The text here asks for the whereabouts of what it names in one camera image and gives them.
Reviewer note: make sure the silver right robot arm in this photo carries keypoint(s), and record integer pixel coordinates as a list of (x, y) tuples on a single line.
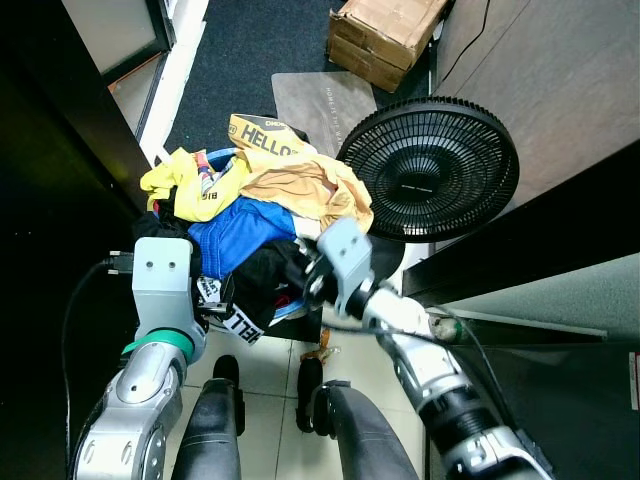
[(440, 390)]

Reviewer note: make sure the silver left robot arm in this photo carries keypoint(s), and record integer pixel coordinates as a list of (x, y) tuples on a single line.
[(130, 420)]

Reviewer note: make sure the black garment white waistband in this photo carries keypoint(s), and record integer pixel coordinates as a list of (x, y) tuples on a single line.
[(265, 275)]

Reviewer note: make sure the bright blue garment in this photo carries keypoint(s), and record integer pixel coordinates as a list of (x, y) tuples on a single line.
[(240, 235)]

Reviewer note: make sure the tan orange garment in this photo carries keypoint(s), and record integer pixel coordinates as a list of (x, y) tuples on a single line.
[(310, 190)]

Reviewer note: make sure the black robot left leg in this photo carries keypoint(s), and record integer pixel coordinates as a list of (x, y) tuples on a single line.
[(210, 430)]

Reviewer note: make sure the black robot leg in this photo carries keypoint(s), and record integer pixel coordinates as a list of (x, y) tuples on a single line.
[(210, 430), (365, 440)]

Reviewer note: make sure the grey drain pipe end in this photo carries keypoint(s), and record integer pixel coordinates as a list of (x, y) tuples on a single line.
[(447, 327)]

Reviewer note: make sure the black yellow HELLO garment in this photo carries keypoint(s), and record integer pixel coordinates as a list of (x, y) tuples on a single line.
[(265, 135)]

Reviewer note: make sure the black round floor fan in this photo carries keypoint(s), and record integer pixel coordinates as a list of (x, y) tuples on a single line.
[(430, 170)]

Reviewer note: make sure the black robot right leg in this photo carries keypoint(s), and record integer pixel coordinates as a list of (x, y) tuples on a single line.
[(365, 440)]

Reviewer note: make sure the grey floor mat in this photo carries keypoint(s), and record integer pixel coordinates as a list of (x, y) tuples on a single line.
[(320, 105)]

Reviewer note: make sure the brown cardboard box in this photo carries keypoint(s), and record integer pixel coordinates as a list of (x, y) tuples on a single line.
[(385, 35)]

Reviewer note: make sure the dark door frosted panel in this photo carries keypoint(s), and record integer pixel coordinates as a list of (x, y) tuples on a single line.
[(115, 40)]

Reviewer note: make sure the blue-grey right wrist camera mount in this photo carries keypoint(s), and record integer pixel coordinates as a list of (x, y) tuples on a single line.
[(345, 255)]

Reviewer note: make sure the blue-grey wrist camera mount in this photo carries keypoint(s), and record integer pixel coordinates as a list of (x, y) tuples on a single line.
[(160, 290), (345, 255)]

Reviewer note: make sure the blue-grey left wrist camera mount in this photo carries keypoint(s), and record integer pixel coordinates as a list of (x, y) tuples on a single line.
[(160, 290)]

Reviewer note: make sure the white door frame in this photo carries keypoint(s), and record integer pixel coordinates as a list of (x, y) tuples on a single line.
[(175, 70)]

